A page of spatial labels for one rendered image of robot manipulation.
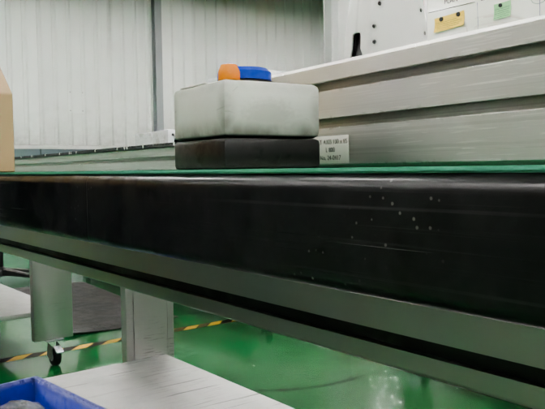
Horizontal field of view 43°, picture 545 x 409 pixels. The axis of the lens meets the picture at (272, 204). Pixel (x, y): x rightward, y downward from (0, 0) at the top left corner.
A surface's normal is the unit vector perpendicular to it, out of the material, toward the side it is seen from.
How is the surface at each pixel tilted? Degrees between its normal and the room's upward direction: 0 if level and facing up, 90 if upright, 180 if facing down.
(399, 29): 92
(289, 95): 90
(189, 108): 90
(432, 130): 90
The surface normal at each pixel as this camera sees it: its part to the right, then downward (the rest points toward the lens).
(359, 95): -0.84, 0.04
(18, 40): 0.61, 0.04
